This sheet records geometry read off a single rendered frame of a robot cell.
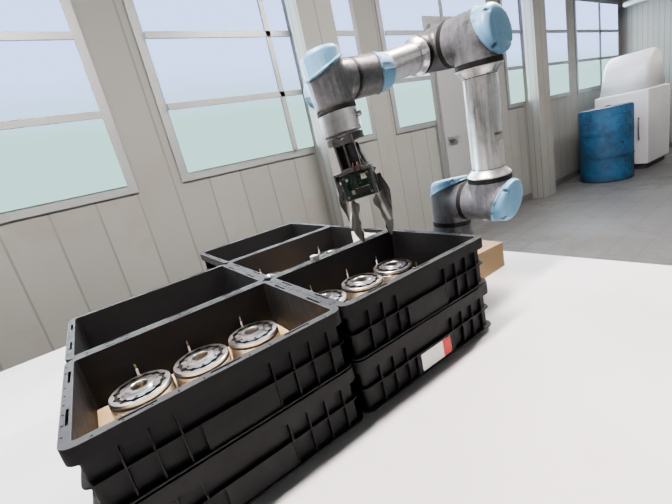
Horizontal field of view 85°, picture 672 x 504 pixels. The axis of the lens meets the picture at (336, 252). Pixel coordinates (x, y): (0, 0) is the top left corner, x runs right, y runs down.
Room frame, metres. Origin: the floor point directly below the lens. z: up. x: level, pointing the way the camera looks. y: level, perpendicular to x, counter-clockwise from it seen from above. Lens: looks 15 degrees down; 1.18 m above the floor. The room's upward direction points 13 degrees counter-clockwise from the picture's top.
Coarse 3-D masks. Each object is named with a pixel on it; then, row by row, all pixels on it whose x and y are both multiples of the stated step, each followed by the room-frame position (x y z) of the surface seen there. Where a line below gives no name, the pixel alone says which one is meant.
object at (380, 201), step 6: (378, 192) 0.72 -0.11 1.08; (378, 198) 0.71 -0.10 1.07; (384, 198) 0.72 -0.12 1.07; (378, 204) 0.73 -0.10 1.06; (384, 204) 0.72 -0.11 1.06; (384, 210) 0.68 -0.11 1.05; (390, 210) 0.72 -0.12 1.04; (384, 216) 0.73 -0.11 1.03; (390, 216) 0.72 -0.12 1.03; (390, 222) 0.72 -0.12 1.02; (390, 228) 0.72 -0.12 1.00; (390, 234) 0.72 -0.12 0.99
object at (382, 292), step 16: (368, 240) 0.96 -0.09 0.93; (480, 240) 0.76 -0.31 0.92; (448, 256) 0.71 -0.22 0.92; (464, 256) 0.73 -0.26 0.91; (288, 272) 0.83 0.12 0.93; (416, 272) 0.65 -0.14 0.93; (432, 272) 0.68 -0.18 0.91; (304, 288) 0.70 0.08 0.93; (384, 288) 0.61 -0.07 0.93; (400, 288) 0.63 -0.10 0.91; (336, 304) 0.58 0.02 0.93; (352, 304) 0.57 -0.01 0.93; (368, 304) 0.59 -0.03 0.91
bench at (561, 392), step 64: (512, 256) 1.19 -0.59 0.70; (512, 320) 0.79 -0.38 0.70; (576, 320) 0.73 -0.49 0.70; (640, 320) 0.68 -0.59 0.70; (0, 384) 1.09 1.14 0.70; (448, 384) 0.61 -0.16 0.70; (512, 384) 0.57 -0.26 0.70; (576, 384) 0.54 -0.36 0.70; (640, 384) 0.51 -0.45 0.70; (0, 448) 0.74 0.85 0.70; (384, 448) 0.50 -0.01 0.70; (448, 448) 0.47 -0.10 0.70; (512, 448) 0.44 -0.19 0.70; (576, 448) 0.42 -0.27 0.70; (640, 448) 0.40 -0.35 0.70
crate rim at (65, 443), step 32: (256, 288) 0.78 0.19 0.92; (288, 288) 0.72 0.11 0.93; (320, 320) 0.54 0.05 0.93; (96, 352) 0.61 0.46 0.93; (256, 352) 0.48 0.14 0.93; (64, 384) 0.51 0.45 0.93; (192, 384) 0.43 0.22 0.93; (224, 384) 0.45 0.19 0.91; (64, 416) 0.42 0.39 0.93; (128, 416) 0.39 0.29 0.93; (160, 416) 0.40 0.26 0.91; (64, 448) 0.36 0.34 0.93; (96, 448) 0.37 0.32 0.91
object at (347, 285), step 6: (354, 276) 0.89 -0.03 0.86; (372, 276) 0.86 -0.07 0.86; (378, 276) 0.85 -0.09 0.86; (342, 282) 0.87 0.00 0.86; (348, 282) 0.86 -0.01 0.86; (372, 282) 0.83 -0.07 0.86; (378, 282) 0.82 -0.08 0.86; (348, 288) 0.82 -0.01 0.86; (354, 288) 0.81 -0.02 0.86; (360, 288) 0.80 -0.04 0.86; (366, 288) 0.80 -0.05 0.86
